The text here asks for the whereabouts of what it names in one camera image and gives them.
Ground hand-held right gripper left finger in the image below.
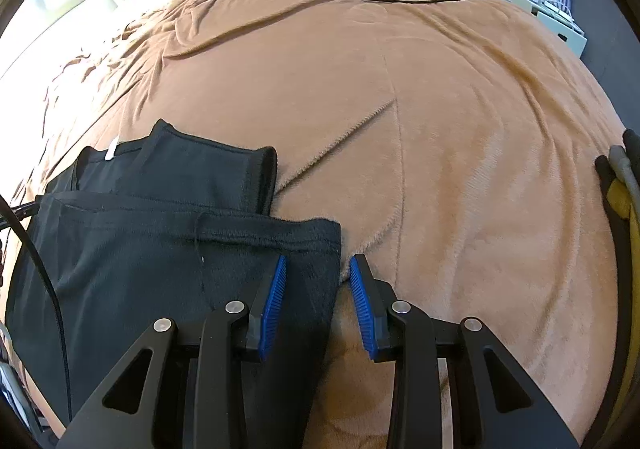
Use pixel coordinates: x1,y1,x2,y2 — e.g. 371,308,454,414
55,255,288,449

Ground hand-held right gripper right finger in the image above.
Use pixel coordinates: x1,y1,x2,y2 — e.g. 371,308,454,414
348,254,581,449

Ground dark grey fleece pants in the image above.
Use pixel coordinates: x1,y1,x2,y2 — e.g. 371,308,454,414
7,192,343,449

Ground stack of folded clothes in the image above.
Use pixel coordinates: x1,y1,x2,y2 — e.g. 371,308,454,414
594,128,640,449

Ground brown fleece blanket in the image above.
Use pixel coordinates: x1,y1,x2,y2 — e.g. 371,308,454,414
0,0,626,449

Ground white storage box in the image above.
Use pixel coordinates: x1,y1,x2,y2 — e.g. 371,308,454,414
494,0,587,58

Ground white bed sheet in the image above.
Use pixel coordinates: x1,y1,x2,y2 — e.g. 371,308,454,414
0,0,241,85

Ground thick black cable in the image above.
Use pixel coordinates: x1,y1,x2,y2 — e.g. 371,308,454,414
0,193,72,426

